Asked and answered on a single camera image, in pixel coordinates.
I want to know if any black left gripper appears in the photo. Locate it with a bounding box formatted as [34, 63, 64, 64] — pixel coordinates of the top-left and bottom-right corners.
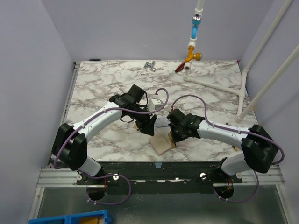
[129, 104, 157, 136]

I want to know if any silver VIP card stack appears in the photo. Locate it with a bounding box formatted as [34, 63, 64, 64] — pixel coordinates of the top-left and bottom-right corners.
[155, 117, 170, 128]

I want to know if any beige card holder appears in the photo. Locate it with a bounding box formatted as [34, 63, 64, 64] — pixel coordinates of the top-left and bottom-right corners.
[149, 133, 171, 155]

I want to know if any gold card stack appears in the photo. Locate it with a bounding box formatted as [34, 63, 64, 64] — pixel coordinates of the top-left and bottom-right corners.
[168, 132, 176, 148]

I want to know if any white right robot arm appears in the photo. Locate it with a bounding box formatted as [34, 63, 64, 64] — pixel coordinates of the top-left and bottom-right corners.
[167, 109, 279, 183]

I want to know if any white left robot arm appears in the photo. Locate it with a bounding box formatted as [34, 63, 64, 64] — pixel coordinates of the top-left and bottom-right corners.
[52, 85, 157, 184]

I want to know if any silver metal clamp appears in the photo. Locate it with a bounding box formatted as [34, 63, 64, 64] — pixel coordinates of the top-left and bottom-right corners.
[144, 61, 156, 71]

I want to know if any brass faucet tap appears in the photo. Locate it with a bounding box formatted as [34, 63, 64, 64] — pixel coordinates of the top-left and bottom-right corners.
[184, 45, 202, 63]

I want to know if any blue pipe valve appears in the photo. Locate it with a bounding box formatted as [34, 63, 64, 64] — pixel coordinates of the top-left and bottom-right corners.
[191, 14, 202, 39]

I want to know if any blue plastic bin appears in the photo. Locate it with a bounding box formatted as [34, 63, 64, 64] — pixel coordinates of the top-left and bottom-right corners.
[28, 210, 112, 224]

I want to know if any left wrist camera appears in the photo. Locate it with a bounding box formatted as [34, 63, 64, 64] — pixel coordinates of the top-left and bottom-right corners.
[147, 98, 164, 112]

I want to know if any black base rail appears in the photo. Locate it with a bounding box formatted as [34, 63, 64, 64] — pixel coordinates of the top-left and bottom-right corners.
[77, 161, 242, 195]

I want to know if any red handled tool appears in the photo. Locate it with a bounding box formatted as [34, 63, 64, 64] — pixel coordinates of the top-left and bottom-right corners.
[175, 62, 185, 73]

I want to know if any white PVC pipe frame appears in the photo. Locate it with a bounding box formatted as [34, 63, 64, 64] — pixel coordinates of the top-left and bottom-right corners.
[198, 0, 299, 125]

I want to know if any aluminium extrusion frame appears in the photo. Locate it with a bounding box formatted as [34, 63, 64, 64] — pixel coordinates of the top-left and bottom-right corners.
[32, 61, 81, 224]

